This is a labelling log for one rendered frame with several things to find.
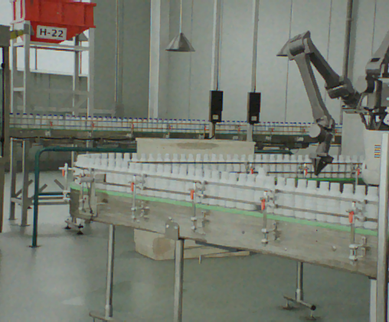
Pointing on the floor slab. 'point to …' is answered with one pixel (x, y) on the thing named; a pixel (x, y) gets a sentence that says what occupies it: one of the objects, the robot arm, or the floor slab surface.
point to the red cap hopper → (22, 14)
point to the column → (158, 59)
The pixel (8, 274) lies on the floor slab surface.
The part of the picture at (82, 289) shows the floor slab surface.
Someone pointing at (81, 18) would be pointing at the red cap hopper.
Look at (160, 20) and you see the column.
